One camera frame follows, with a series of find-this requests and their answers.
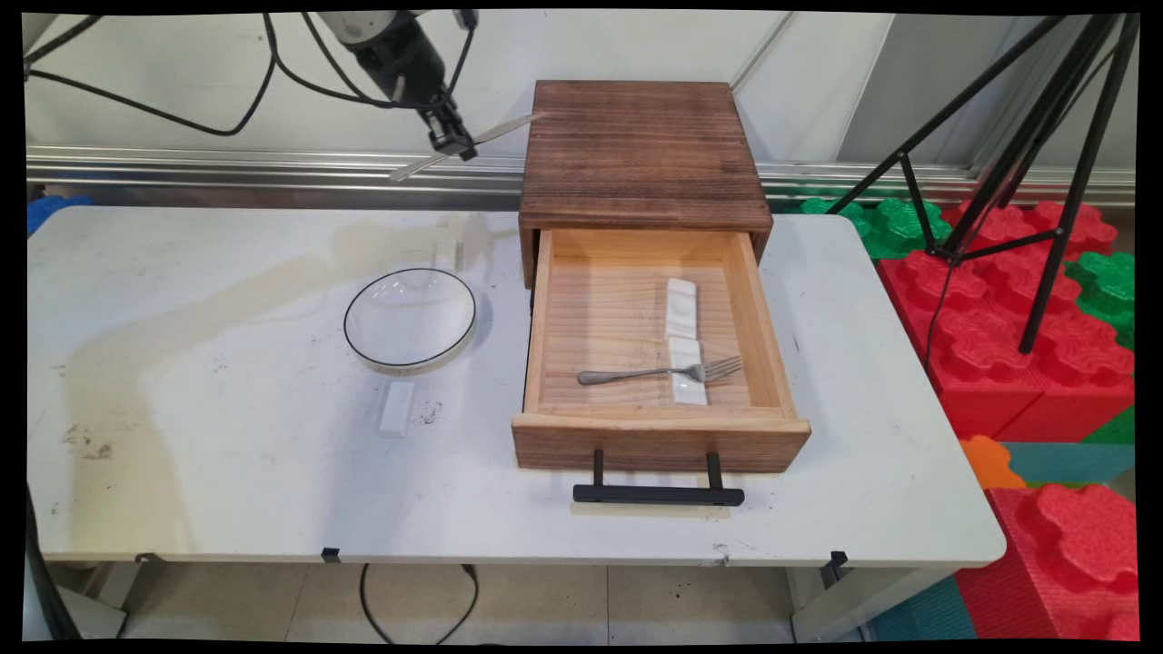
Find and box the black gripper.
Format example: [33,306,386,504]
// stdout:
[350,13,479,164]

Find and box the black tripod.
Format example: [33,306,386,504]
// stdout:
[825,14,1141,355]

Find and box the silver table knife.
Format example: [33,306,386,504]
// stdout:
[389,112,546,183]

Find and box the light wooden drawer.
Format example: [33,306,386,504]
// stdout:
[511,227,811,474]

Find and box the green foam block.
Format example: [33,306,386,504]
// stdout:
[800,197,950,261]
[1063,252,1137,351]

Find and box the orange foam piece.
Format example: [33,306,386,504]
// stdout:
[960,436,1028,491]

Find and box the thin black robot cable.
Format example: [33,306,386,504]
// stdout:
[23,14,279,138]

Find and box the black drawer handle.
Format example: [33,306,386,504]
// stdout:
[572,450,746,507]

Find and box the black floor cable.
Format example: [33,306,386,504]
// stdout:
[359,563,480,646]

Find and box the white table leg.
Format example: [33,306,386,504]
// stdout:
[787,568,955,644]

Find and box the blue foam piece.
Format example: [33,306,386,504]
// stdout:
[27,193,94,233]

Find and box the black camera cable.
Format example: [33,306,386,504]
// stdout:
[273,11,479,113]

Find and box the dark wooden drawer cabinet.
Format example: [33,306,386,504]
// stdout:
[518,80,774,290]

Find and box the silver fork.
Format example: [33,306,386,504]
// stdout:
[577,356,744,387]

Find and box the metal wall rail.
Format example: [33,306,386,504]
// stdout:
[25,145,1137,210]

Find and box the white plate with black rim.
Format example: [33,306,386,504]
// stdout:
[343,267,478,371]

